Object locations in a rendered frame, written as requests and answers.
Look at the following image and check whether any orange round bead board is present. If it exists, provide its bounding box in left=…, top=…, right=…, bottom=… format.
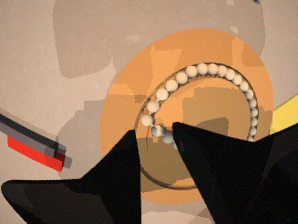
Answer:
left=98, top=28, right=274, bottom=205

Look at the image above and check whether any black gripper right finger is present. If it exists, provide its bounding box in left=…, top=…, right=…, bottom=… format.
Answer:
left=172, top=121, right=298, bottom=224

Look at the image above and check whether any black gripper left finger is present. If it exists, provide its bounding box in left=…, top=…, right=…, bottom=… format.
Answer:
left=1, top=129, right=141, bottom=224

